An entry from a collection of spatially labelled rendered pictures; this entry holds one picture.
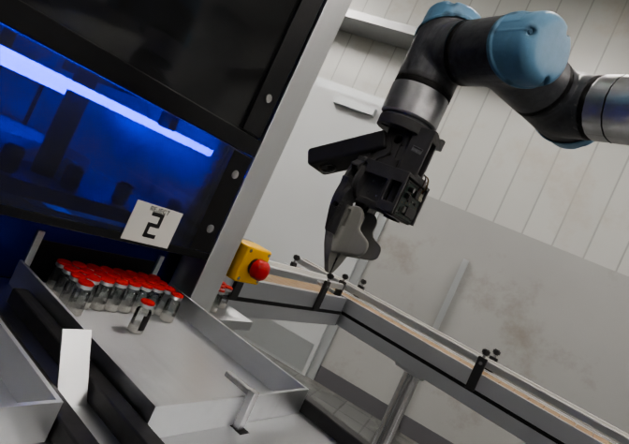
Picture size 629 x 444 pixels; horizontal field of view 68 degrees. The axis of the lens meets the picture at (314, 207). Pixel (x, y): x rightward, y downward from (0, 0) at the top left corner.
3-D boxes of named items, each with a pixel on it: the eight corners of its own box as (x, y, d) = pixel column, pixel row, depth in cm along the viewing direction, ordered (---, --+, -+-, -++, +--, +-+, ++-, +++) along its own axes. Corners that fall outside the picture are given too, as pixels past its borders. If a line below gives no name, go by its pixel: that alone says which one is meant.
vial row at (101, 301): (53, 301, 63) (67, 270, 63) (159, 310, 78) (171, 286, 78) (60, 308, 62) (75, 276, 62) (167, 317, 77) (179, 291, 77)
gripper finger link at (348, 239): (344, 285, 55) (377, 214, 55) (308, 264, 58) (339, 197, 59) (357, 288, 58) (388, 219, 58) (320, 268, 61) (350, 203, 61)
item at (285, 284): (168, 313, 91) (203, 239, 91) (127, 279, 100) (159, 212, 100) (339, 328, 147) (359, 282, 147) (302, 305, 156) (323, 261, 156)
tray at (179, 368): (8, 283, 63) (19, 259, 63) (162, 301, 84) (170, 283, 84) (139, 441, 43) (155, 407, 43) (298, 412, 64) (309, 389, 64)
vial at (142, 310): (124, 327, 65) (137, 299, 65) (137, 327, 67) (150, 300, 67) (131, 334, 64) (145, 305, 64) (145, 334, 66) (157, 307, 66)
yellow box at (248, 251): (210, 265, 91) (226, 231, 91) (234, 271, 97) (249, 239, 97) (235, 282, 87) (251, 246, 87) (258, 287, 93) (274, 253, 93)
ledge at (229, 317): (162, 294, 94) (166, 286, 94) (208, 300, 105) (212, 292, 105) (204, 328, 86) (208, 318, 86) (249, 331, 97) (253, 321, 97)
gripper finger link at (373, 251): (357, 288, 58) (388, 219, 58) (320, 268, 61) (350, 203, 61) (368, 290, 60) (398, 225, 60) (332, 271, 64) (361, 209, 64)
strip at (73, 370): (36, 384, 44) (62, 328, 44) (65, 382, 47) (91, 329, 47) (111, 485, 36) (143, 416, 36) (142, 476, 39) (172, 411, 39)
